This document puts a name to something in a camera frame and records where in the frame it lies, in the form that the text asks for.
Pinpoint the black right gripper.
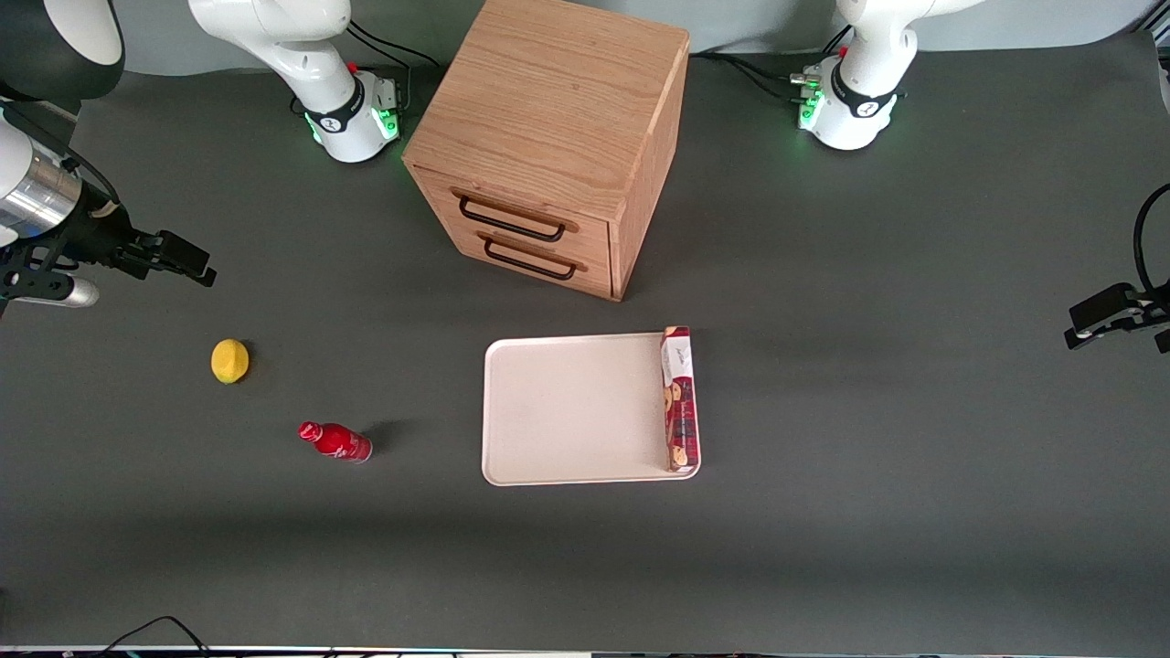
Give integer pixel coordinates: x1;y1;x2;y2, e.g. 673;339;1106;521
0;203;218;309

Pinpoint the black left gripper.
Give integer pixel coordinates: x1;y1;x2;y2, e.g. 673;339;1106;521
1064;281;1170;356

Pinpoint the red coke bottle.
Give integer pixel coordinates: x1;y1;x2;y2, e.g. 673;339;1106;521
297;420;374;465

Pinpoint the beige plastic tray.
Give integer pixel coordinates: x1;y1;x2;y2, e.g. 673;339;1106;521
481;332;703;487

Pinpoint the yellow lemon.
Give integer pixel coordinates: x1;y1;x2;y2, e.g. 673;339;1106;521
210;338;250;386

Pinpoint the wooden two-drawer cabinet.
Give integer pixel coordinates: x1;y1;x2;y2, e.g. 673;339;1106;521
402;0;691;302

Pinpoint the red cookie box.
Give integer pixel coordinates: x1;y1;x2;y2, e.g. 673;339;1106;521
660;325;703;474

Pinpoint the black looped gripper cable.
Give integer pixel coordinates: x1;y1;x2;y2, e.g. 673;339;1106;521
1133;182;1170;295

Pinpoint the black arm base cable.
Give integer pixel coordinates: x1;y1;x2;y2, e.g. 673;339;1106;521
689;51;816;103
344;20;441;70

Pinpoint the thin black table-edge cable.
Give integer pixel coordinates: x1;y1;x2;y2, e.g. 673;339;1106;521
90;615;213;658

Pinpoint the black metal drawer handle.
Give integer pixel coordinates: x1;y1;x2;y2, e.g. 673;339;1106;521
482;238;580;282
457;196;568;244

